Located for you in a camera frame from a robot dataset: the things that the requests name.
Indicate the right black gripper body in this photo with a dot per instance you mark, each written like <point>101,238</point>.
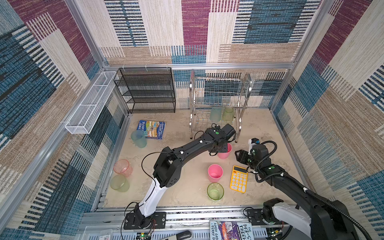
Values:
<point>245,158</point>

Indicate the pink cup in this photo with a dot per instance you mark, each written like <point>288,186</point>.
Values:
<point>227,153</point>
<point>215,173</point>

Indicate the green translucent cup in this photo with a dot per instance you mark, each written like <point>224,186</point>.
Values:
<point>215,191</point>
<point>228,114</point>

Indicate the green translucent cup front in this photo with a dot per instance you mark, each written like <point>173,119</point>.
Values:
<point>215,191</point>

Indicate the teal translucent cup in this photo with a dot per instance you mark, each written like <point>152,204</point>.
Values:
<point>216,114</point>

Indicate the silver wire dish rack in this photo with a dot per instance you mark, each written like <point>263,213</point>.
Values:
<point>208,92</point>

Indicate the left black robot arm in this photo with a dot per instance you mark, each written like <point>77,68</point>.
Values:
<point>168,167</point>

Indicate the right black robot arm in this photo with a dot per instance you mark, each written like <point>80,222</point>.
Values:
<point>317,217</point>

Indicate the black mesh shelf rack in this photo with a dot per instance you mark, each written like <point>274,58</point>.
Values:
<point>147,90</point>

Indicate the yellow calculator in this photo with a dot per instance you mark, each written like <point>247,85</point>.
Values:
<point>239,179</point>

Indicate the purple treehouse book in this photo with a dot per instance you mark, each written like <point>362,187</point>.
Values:
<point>226,230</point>

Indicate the blue picture book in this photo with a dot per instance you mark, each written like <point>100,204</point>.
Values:
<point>152,129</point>

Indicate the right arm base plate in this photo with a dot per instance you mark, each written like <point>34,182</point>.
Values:
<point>256,218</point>

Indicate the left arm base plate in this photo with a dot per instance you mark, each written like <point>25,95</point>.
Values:
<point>135,221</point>

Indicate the white wire wall basket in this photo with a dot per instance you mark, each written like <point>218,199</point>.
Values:
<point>86,114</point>

